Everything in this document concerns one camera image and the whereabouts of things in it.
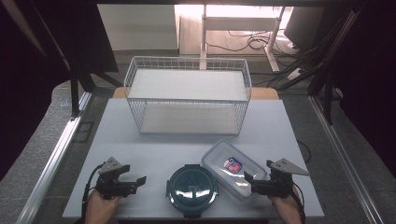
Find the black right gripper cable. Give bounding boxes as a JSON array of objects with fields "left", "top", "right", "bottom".
[{"left": 291, "top": 181, "right": 307, "bottom": 224}]

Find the person's right hand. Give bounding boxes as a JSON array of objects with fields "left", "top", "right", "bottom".
[{"left": 268, "top": 185, "right": 304, "bottom": 224}]

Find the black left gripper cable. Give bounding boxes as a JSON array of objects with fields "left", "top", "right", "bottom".
[{"left": 80, "top": 161, "right": 106, "bottom": 224}]

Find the bundle of black cables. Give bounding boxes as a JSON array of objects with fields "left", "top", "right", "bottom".
[{"left": 250, "top": 43, "right": 321, "bottom": 91}]

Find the black curtain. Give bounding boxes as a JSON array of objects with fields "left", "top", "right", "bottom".
[
  {"left": 0, "top": 0, "right": 120, "bottom": 182},
  {"left": 323, "top": 0, "right": 396, "bottom": 180}
]

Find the white wire shelf rack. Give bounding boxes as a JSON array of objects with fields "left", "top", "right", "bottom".
[{"left": 122, "top": 55, "right": 253, "bottom": 137}]

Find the clear rectangular lidded container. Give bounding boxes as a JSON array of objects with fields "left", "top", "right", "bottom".
[{"left": 201, "top": 138, "right": 268, "bottom": 201}]

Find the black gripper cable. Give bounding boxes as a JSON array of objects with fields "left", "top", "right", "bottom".
[
  {"left": 291, "top": 181, "right": 307, "bottom": 224},
  {"left": 80, "top": 161, "right": 106, "bottom": 224}
]

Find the dark round lid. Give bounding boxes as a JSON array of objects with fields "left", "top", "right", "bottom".
[{"left": 164, "top": 163, "right": 219, "bottom": 219}]

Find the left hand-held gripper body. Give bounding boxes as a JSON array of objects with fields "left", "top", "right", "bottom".
[{"left": 95, "top": 156, "right": 132, "bottom": 201}]

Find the thin black cable loop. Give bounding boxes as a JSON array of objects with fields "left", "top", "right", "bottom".
[{"left": 296, "top": 139, "right": 313, "bottom": 165}]

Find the black floor cable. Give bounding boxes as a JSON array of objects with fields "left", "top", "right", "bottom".
[{"left": 205, "top": 29, "right": 283, "bottom": 53}]

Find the white desk frame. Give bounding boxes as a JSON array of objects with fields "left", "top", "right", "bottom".
[{"left": 199, "top": 4, "right": 287, "bottom": 73}]

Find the aluminium rail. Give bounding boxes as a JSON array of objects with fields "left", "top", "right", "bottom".
[
  {"left": 14, "top": 91, "right": 93, "bottom": 224},
  {"left": 308, "top": 94, "right": 386, "bottom": 224}
]

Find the white cabinet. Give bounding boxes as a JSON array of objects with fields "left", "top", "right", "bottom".
[{"left": 97, "top": 4, "right": 180, "bottom": 51}]

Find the wooden table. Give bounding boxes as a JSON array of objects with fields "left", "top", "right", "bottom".
[{"left": 112, "top": 86, "right": 280, "bottom": 102}]

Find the black monitor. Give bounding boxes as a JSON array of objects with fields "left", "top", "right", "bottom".
[{"left": 283, "top": 6, "right": 326, "bottom": 53}]

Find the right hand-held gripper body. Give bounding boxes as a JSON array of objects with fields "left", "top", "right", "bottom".
[{"left": 252, "top": 157, "right": 311, "bottom": 199}]

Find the person's left hand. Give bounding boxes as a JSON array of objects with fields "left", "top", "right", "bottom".
[{"left": 84, "top": 189, "right": 123, "bottom": 224}]

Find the black metal stand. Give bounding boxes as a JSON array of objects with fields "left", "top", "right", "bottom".
[
  {"left": 276, "top": 7, "right": 363, "bottom": 126},
  {"left": 68, "top": 59, "right": 124, "bottom": 120}
]

